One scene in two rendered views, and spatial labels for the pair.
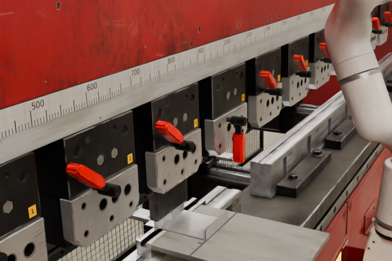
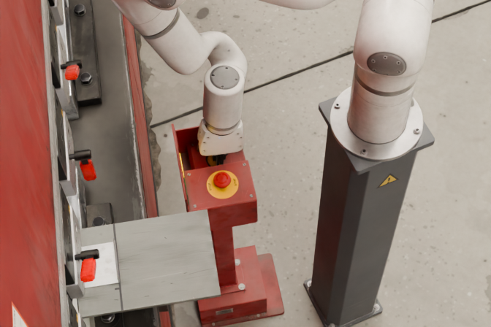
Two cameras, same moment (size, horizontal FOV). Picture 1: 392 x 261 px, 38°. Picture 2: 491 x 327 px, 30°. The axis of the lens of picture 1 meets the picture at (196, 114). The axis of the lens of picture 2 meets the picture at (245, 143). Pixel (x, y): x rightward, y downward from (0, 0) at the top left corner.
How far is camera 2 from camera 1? 1.15 m
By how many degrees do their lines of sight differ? 51
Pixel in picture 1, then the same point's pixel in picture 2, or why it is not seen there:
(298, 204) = (111, 112)
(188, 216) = not seen: hidden behind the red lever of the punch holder
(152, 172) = (76, 292)
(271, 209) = (90, 137)
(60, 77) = not seen: outside the picture
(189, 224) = not seen: hidden behind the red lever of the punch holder
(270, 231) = (160, 236)
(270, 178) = (72, 105)
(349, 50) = (147, 12)
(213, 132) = (71, 186)
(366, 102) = (177, 51)
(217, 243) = (131, 279)
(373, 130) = (191, 69)
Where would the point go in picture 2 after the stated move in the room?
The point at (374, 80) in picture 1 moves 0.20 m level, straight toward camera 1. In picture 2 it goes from (179, 27) to (216, 109)
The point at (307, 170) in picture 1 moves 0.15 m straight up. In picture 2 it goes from (89, 53) to (77, 12)
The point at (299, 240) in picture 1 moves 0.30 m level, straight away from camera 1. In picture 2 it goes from (190, 234) to (126, 119)
